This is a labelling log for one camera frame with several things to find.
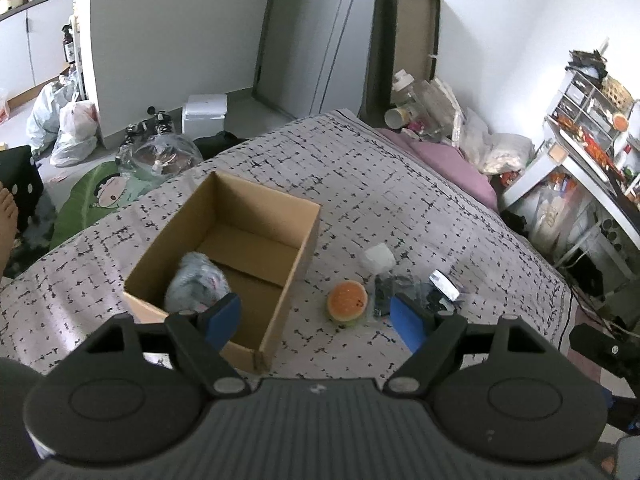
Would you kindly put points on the black clothing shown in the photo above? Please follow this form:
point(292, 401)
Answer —
point(220, 142)

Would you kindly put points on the white soft pack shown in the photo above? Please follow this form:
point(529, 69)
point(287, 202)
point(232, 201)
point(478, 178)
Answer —
point(378, 257)

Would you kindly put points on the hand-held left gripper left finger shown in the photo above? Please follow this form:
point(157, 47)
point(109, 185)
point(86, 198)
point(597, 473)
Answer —
point(222, 316)

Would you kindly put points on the dark board panel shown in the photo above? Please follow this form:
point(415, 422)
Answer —
point(377, 60)

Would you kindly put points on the clear bag with dark item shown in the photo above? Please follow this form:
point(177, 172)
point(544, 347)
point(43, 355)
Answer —
point(387, 290)

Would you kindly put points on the crumpled white bags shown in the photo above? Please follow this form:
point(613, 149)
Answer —
point(495, 150)

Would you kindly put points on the grey plush toy pink patch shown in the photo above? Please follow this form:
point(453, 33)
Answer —
point(197, 282)

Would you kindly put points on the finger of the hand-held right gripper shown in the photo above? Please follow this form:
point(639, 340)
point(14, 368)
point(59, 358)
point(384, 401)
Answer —
point(597, 346)

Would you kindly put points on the black polka dot cushion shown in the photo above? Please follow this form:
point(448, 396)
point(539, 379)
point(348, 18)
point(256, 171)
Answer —
point(20, 180)

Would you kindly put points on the white drawer organizer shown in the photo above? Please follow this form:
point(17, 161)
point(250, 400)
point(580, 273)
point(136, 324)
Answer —
point(582, 105)

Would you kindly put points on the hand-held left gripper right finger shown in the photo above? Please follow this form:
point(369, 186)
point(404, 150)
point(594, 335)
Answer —
point(407, 325)

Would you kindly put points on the round burger squishy toy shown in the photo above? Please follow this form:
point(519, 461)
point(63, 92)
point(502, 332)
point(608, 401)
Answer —
point(346, 301)

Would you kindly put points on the paper cup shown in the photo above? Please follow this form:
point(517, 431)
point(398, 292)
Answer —
point(397, 117)

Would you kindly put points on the clear jar white lid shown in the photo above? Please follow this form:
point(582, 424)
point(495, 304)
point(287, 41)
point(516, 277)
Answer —
point(407, 87)

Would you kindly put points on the brown cardboard box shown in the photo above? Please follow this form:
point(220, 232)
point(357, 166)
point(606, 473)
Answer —
point(265, 240)

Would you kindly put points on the grey door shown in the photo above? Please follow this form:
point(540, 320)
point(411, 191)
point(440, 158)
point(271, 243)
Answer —
point(320, 35)

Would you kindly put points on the brown cardboard sheet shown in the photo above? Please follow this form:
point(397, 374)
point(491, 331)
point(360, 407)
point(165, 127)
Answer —
point(415, 25)

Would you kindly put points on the pale plastic bag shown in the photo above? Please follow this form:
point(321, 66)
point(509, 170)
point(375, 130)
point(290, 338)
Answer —
point(45, 107)

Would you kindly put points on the black floor gear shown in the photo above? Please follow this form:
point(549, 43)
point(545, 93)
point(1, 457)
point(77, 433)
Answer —
point(150, 122)

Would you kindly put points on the white desk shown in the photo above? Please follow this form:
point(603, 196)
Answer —
point(580, 175)

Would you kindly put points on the white cabinet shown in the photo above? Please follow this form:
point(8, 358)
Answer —
point(30, 40)

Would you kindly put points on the person's bare foot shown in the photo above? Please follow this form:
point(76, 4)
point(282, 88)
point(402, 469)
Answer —
point(7, 230)

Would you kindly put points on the clear plastic bag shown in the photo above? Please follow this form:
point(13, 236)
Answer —
point(160, 152)

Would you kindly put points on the white small cabinet box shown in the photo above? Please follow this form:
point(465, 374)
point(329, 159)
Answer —
point(204, 115)

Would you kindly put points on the wicker basket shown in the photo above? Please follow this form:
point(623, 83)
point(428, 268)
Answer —
point(616, 91)

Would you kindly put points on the brown pump bottle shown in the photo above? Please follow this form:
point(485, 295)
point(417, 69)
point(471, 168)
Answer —
point(68, 47)

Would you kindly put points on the pink pillow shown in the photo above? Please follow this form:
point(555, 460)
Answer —
point(442, 160)

